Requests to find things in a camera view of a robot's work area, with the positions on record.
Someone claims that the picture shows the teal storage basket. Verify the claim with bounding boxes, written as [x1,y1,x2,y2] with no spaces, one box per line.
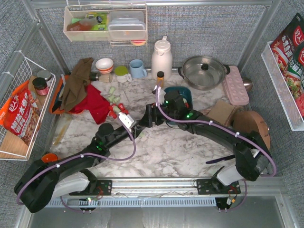
[164,86,193,109]

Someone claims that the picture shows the red capsule cluster two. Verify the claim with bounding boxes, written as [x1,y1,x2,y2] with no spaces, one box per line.
[109,111,117,119]

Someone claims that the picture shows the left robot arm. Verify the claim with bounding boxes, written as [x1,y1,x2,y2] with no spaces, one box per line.
[14,122,145,213]

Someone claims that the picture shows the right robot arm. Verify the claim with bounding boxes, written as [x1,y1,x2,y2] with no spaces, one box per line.
[139,90,272,186]

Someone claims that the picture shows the orange spice bottle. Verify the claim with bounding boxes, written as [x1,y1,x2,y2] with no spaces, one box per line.
[156,71,164,87]

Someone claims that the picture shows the red capsule cluster one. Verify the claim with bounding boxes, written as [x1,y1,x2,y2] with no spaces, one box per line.
[117,103,125,111]

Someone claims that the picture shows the green capsule in cluster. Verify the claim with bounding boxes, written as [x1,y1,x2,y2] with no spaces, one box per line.
[113,105,121,114]

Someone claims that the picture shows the green capsule pair left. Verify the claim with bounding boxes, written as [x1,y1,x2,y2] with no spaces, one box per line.
[108,95,115,103]

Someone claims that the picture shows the red cloth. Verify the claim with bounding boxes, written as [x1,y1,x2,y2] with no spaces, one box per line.
[69,85,110,124]

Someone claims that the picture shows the steel pot with lid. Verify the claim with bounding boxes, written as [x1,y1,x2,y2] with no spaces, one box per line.
[178,56,230,91]

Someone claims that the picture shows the white thermos jug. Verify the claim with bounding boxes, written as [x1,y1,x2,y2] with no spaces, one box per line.
[151,36,173,79]

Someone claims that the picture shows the blue mug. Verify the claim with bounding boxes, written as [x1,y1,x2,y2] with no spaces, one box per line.
[129,59,147,79]

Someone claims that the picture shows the green lid cup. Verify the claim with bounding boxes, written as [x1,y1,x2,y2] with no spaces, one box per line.
[114,66,132,83]

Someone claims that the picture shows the pepper grinder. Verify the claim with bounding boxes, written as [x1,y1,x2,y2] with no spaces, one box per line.
[89,72,113,83]

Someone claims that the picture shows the pink egg tray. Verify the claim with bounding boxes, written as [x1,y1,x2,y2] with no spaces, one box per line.
[223,65,249,106]

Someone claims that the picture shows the white orange bowl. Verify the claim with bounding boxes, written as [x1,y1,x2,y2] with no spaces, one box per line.
[95,58,114,74]

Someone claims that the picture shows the brown cloth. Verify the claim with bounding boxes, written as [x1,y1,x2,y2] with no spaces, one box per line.
[60,57,94,113]

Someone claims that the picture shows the round wooden board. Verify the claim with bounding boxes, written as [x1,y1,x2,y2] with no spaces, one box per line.
[232,111,270,150]

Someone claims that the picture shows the purple knife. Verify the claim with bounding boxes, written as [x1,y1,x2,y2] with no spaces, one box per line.
[206,155,235,164]

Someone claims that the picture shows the steel ladle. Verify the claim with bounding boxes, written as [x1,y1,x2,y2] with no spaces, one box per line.
[242,78,253,93]

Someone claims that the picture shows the orange tray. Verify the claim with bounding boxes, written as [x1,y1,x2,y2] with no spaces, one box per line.
[49,75,69,114]

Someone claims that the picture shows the orange cup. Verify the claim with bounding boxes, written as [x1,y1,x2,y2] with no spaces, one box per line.
[41,153,58,163]

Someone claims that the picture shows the clear plastic containers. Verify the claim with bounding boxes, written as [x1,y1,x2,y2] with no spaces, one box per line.
[107,10,146,40]

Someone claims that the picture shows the dark lid jar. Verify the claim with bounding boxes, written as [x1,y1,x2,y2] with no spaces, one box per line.
[32,77,49,96]

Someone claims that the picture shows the green drink packet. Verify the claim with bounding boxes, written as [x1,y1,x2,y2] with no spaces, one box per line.
[85,12,109,31]

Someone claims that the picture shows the orange snack bag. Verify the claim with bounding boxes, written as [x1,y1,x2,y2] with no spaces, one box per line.
[0,80,39,146]

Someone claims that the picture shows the red seasoning packet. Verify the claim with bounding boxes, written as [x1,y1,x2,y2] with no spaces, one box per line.
[270,13,304,117]

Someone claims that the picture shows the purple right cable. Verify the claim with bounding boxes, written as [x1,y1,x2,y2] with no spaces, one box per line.
[154,79,277,212]

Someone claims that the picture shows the cream wall rack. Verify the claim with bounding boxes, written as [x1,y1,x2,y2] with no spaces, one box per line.
[63,3,148,46]

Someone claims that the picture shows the white wire basket right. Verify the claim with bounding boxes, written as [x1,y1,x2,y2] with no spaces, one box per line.
[261,41,304,132]

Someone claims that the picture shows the white wire basket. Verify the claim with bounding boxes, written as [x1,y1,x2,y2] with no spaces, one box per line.
[261,41,304,132]
[0,50,57,161]

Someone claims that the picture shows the white wire basket left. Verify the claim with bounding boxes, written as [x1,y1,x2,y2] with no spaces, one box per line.
[0,50,57,161]

